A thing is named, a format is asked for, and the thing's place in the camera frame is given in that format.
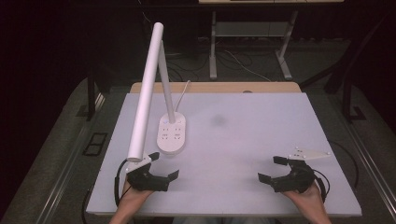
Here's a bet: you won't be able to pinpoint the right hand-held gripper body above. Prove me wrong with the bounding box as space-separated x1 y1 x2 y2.
270 147 332 194

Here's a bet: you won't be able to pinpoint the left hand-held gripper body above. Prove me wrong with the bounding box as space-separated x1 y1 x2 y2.
125 156 171 192

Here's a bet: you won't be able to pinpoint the person's right hand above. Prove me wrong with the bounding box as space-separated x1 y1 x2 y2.
281 182 325 210

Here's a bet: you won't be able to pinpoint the person's left hand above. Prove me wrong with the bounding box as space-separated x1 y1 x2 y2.
119 181 155 205

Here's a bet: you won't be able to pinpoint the white board table cover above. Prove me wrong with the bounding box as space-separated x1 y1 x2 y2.
85 91 363 217

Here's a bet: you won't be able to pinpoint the white desk lamp with sockets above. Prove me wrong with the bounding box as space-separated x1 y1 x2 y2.
126 21 188 163

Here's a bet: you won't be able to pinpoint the black metal stand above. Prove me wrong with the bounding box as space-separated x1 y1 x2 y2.
299 12 396 123
86 70 98 122

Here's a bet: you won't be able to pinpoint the wooden table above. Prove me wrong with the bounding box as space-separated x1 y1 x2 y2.
129 81 303 94

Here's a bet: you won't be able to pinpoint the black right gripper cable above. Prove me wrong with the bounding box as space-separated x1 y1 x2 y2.
312 168 332 203

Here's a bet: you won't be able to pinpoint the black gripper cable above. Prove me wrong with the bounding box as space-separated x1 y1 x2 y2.
312 168 332 203
113 158 131 208

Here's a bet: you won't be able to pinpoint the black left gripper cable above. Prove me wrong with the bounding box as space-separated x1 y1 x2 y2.
113 158 131 208

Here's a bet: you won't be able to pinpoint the thin black cable loop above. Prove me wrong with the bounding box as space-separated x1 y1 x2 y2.
329 140 360 191

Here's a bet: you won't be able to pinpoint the black rectangular floor frame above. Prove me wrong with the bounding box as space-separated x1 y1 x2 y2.
81 132 108 157

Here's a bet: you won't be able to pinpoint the white lamp power cable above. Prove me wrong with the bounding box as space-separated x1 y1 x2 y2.
174 79 191 114

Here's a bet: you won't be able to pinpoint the black floor cables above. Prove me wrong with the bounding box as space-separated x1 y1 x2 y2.
167 51 213 82

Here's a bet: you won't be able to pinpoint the white floor cable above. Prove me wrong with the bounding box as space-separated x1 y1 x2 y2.
223 49 273 83

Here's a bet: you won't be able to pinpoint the white metal frame desk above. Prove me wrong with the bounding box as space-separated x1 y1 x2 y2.
198 0 346 81

